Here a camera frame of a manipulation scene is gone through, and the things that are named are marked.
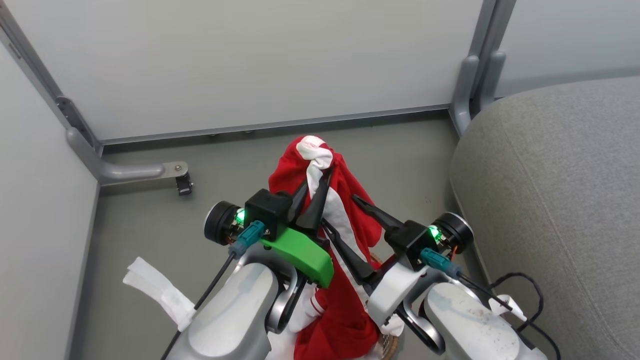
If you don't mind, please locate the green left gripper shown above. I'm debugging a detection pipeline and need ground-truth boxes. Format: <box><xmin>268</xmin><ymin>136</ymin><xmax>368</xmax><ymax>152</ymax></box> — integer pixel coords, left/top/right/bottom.
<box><xmin>259</xmin><ymin>166</ymin><xmax>377</xmax><ymax>289</ymax></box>

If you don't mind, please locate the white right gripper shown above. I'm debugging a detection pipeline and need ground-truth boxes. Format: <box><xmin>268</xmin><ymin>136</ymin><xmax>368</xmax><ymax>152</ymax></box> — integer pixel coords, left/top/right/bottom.
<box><xmin>352</xmin><ymin>194</ymin><xmax>432</xmax><ymax>327</ymax></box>

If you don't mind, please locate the red and white garment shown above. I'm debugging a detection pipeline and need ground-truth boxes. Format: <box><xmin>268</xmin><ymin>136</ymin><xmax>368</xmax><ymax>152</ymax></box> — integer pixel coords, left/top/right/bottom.
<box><xmin>268</xmin><ymin>135</ymin><xmax>406</xmax><ymax>360</ymax></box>

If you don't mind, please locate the white basket with brown rim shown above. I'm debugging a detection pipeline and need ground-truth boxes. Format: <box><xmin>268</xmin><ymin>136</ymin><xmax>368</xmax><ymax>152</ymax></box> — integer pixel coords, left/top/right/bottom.
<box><xmin>370</xmin><ymin>252</ymin><xmax>401</xmax><ymax>360</ymax></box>

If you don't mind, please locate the short grey upright partition foot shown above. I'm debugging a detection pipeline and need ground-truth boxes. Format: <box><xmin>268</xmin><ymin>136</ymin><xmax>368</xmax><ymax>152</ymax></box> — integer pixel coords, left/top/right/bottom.
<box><xmin>480</xmin><ymin>50</ymin><xmax>507</xmax><ymax>112</ymax></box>
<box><xmin>450</xmin><ymin>55</ymin><xmax>481</xmax><ymax>136</ymax></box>

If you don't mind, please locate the grey fabric sofa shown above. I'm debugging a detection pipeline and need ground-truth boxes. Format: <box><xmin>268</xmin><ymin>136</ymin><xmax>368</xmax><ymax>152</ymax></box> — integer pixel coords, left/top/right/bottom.
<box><xmin>449</xmin><ymin>76</ymin><xmax>640</xmax><ymax>360</ymax></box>

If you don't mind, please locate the grey curved partition foot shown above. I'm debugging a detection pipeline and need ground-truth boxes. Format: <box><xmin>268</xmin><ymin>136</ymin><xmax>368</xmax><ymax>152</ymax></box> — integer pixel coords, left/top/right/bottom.
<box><xmin>66</xmin><ymin>127</ymin><xmax>189</xmax><ymax>187</ymax></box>

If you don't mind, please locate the teal left cable connector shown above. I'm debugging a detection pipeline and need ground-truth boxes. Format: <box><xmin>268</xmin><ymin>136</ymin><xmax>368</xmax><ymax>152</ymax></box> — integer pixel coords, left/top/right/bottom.
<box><xmin>233</xmin><ymin>220</ymin><xmax>266</xmax><ymax>259</ymax></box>

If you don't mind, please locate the teal cable connector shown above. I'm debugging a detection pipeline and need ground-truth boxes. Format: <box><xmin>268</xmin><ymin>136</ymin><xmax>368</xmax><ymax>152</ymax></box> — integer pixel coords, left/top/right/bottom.
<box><xmin>420</xmin><ymin>247</ymin><xmax>463</xmax><ymax>280</ymax></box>
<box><xmin>233</xmin><ymin>220</ymin><xmax>266</xmax><ymax>259</ymax></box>

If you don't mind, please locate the teal right cable connector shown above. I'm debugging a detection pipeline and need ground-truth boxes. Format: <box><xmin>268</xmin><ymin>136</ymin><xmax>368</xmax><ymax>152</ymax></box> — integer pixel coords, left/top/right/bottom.
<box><xmin>420</xmin><ymin>247</ymin><xmax>463</xmax><ymax>280</ymax></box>

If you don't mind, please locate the grey partition bottom rail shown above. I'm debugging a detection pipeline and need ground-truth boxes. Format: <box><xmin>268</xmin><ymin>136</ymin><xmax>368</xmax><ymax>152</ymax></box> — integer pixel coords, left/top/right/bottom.
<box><xmin>100</xmin><ymin>104</ymin><xmax>451</xmax><ymax>147</ymax></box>

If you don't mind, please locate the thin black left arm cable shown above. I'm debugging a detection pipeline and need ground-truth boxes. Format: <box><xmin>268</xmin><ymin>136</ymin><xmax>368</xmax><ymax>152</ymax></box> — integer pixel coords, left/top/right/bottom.
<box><xmin>160</xmin><ymin>251</ymin><xmax>237</xmax><ymax>360</ymax></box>

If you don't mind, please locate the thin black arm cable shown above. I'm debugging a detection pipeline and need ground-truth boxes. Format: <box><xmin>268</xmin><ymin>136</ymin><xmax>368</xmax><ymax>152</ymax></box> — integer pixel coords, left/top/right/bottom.
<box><xmin>160</xmin><ymin>251</ymin><xmax>237</xmax><ymax>360</ymax></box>
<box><xmin>457</xmin><ymin>271</ymin><xmax>562</xmax><ymax>360</ymax></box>

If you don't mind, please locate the short white strap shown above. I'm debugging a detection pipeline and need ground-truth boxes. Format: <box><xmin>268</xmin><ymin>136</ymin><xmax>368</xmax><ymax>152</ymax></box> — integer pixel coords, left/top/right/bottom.
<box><xmin>489</xmin><ymin>295</ymin><xmax>528</xmax><ymax>322</ymax></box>

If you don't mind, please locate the long white strap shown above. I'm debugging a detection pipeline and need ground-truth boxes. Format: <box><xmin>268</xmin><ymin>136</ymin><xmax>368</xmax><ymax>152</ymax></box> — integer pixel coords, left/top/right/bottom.
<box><xmin>123</xmin><ymin>257</ymin><xmax>197</xmax><ymax>332</ymax></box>

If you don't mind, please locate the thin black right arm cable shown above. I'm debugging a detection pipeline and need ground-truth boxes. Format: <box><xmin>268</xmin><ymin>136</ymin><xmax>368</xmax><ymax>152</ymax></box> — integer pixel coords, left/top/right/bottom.
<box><xmin>457</xmin><ymin>271</ymin><xmax>562</xmax><ymax>360</ymax></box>

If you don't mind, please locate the grey partition post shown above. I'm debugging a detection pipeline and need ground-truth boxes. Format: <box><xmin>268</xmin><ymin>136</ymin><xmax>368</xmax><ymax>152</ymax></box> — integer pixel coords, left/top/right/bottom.
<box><xmin>0</xmin><ymin>5</ymin><xmax>103</xmax><ymax>156</ymax></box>
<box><xmin>467</xmin><ymin>0</ymin><xmax>517</xmax><ymax>111</ymax></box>

